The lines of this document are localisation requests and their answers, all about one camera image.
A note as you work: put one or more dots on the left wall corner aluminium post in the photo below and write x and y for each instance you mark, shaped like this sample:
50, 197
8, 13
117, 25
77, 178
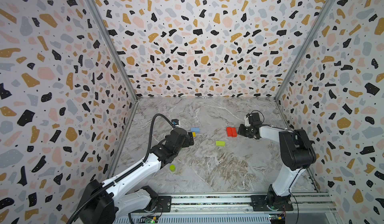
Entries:
109, 44

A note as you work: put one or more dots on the light blue rectangular block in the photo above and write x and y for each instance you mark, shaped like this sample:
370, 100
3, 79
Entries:
195, 130

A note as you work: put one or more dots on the lime green block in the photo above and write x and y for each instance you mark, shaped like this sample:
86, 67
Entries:
220, 143

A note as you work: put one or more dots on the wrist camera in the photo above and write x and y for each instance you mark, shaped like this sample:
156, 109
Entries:
252, 120
175, 123

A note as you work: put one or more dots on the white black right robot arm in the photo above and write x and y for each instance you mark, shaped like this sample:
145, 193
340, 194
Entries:
297, 155

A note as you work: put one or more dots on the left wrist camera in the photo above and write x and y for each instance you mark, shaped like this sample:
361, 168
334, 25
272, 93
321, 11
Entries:
175, 123

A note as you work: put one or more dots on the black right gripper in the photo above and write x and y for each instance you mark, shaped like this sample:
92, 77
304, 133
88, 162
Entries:
242, 131

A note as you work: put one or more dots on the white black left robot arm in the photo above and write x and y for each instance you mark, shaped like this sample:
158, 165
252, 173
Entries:
104, 202

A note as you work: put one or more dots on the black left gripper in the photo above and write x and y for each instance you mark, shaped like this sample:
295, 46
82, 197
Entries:
186, 142

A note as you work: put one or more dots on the right wall corner aluminium post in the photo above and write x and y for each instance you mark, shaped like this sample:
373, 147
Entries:
309, 39

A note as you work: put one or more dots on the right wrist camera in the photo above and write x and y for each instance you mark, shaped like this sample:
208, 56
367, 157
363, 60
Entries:
252, 120

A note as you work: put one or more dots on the red rectangular block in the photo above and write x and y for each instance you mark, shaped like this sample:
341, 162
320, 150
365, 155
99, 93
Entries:
234, 132
229, 131

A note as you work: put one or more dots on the wall corner aluminium post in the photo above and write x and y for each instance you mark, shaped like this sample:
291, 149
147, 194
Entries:
309, 39
109, 44

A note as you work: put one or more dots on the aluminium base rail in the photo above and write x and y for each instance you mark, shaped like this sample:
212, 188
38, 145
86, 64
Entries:
238, 208

